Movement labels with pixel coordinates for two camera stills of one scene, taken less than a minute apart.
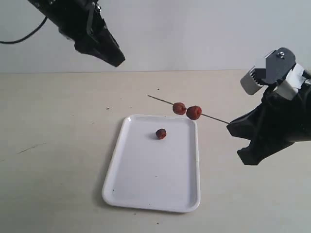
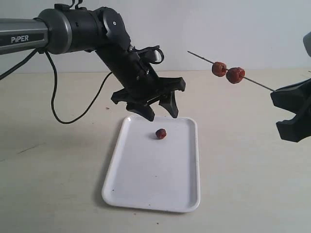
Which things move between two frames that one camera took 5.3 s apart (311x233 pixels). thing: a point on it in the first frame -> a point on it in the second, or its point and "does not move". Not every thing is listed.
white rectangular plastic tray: x=146 y=173 does not move
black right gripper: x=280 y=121 -> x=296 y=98
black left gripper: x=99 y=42 -> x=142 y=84
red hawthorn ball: x=179 y=108 -> x=219 y=69
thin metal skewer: x=202 y=114 -> x=244 y=76
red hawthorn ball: x=194 y=112 -> x=234 y=74
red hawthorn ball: x=161 y=133 does not move
